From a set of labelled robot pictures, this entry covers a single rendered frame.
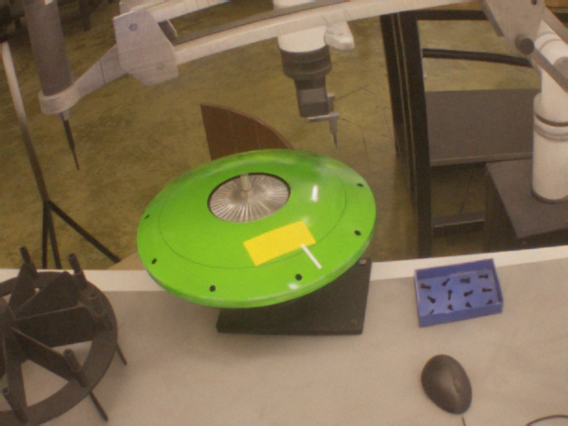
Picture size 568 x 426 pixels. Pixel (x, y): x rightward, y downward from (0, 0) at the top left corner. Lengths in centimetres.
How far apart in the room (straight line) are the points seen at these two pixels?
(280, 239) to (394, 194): 193
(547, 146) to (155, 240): 69
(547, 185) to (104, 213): 211
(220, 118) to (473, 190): 142
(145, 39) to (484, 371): 59
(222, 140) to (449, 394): 95
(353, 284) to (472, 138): 161
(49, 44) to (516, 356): 70
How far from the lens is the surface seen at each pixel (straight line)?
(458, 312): 99
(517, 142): 260
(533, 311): 102
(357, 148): 308
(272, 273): 86
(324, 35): 109
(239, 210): 94
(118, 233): 288
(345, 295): 104
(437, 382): 89
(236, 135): 160
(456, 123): 269
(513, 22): 76
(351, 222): 92
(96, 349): 95
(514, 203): 132
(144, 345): 104
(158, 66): 71
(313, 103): 112
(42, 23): 71
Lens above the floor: 163
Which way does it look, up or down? 36 degrees down
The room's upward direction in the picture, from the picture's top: 10 degrees counter-clockwise
